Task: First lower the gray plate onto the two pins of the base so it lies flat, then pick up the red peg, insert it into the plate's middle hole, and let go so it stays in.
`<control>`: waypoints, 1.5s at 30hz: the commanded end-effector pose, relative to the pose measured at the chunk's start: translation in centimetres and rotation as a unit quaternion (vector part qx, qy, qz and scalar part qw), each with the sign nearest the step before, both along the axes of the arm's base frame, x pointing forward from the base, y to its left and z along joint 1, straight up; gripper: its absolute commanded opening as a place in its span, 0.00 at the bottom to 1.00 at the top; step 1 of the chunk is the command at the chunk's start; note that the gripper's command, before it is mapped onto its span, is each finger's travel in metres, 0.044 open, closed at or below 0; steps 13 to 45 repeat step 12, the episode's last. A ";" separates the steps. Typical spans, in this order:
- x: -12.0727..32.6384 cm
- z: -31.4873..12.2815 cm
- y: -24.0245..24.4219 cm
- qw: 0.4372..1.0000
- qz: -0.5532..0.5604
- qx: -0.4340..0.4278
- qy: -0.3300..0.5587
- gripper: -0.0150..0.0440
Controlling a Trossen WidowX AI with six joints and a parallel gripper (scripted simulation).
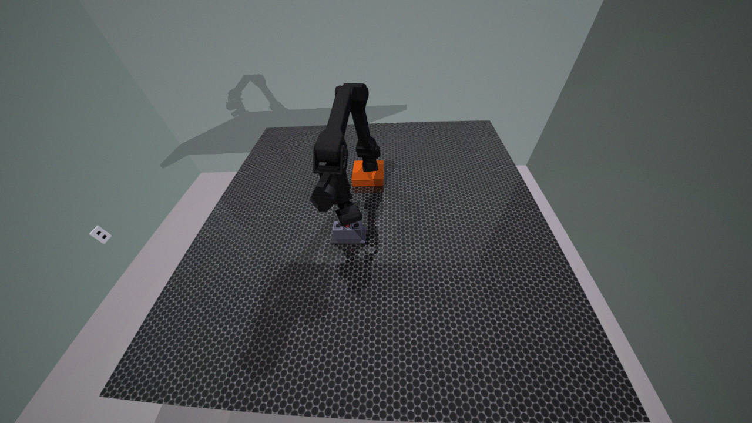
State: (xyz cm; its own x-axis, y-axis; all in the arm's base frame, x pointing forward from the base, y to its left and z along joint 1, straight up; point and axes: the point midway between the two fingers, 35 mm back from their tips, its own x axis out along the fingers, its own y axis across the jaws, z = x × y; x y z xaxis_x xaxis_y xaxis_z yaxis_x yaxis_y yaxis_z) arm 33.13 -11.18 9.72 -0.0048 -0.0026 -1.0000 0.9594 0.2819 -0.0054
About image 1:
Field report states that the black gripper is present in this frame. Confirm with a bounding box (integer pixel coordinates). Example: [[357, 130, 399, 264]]
[[334, 181, 362, 226]]

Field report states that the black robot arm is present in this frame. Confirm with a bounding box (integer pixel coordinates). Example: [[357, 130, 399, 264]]
[[310, 83, 380, 212]]

